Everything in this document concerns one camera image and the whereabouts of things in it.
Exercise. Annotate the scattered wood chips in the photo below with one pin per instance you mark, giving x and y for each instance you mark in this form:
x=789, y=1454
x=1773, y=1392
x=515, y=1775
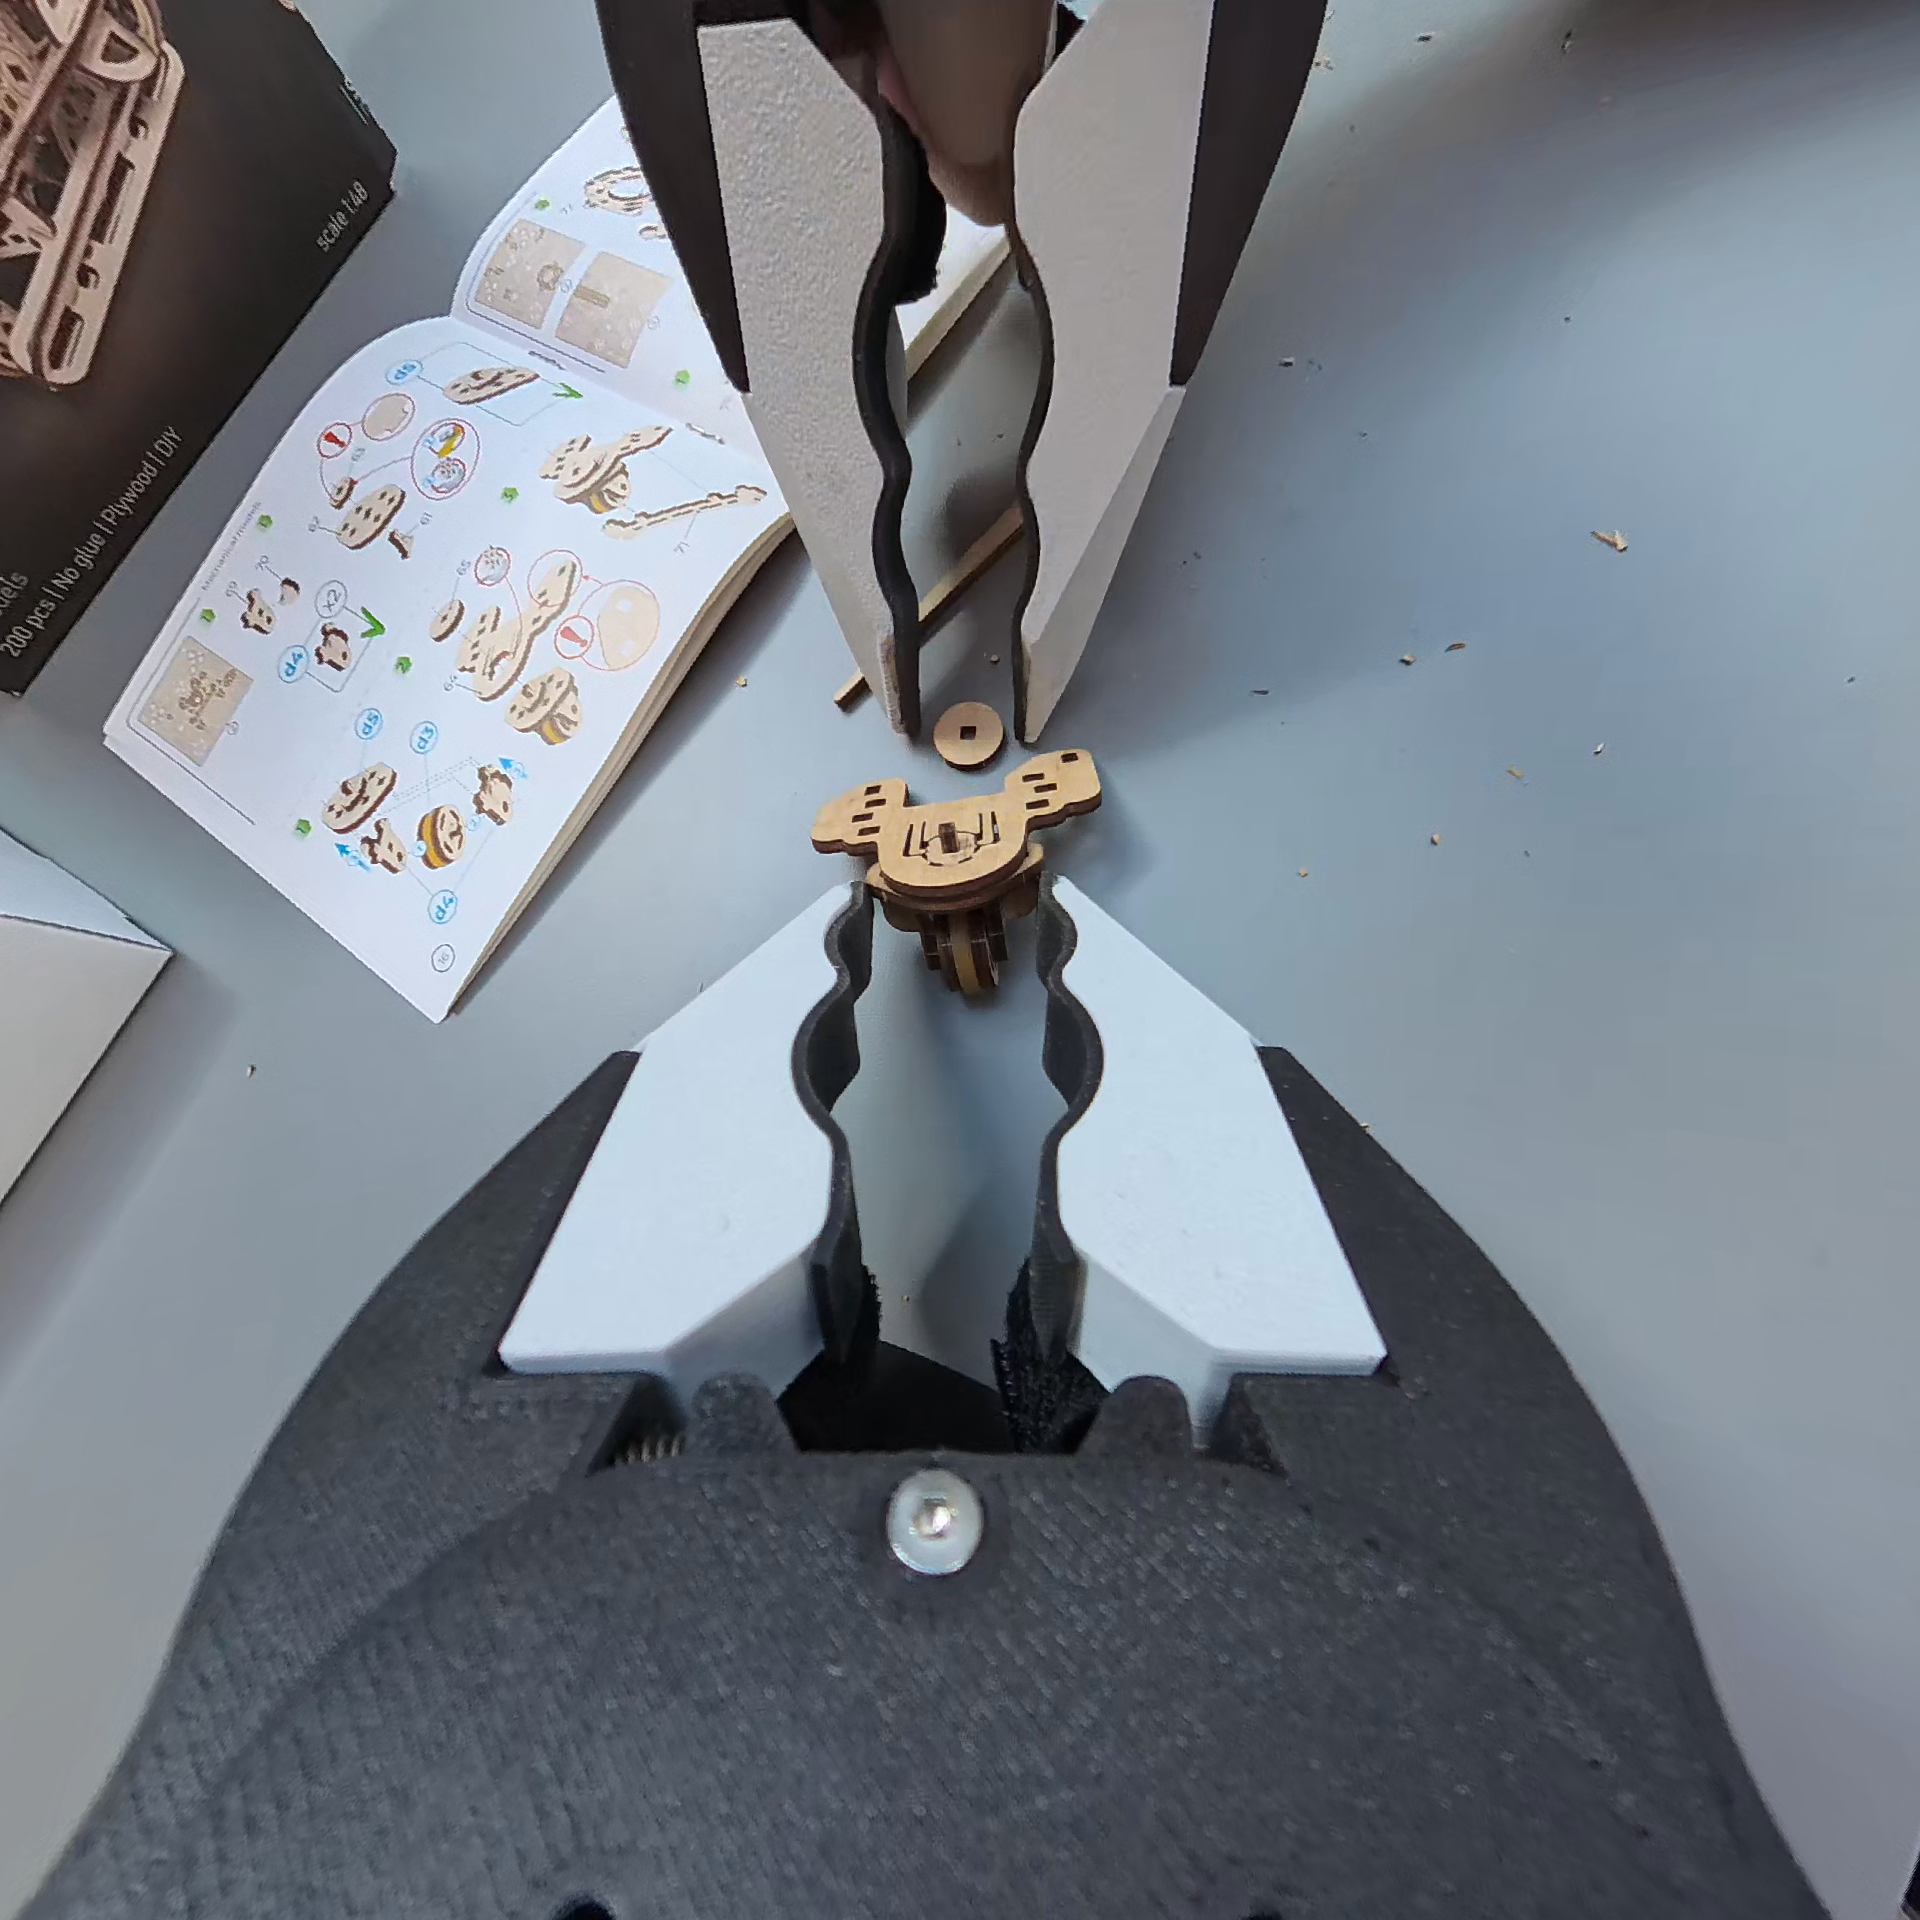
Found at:
x=1610, y=537

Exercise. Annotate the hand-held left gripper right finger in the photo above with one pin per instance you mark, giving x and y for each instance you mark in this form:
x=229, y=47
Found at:
x=1215, y=1201

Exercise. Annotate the thin wooden stick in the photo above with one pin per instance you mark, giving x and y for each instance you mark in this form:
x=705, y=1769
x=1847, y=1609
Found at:
x=973, y=568

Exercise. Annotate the person's right hand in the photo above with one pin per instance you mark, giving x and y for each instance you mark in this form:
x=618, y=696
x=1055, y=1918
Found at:
x=967, y=136

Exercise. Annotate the white instruction booklet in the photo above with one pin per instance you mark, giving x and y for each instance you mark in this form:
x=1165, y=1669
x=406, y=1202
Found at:
x=451, y=599

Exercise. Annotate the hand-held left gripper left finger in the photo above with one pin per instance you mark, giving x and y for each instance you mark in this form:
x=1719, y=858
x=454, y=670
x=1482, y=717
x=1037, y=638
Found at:
x=662, y=1201

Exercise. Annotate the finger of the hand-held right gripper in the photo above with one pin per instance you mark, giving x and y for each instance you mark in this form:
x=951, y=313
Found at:
x=1118, y=300
x=797, y=271

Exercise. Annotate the white cardboard tray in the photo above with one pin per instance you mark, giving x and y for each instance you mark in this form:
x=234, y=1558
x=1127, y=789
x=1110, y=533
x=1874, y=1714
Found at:
x=61, y=1020

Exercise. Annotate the wooden model assembly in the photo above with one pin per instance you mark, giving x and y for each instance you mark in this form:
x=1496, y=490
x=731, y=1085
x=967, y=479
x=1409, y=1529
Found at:
x=961, y=840

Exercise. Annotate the small round wooden disc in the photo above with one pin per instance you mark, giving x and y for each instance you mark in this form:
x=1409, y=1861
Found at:
x=965, y=734

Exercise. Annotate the black model kit box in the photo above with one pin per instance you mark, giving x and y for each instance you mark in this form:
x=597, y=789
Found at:
x=150, y=300

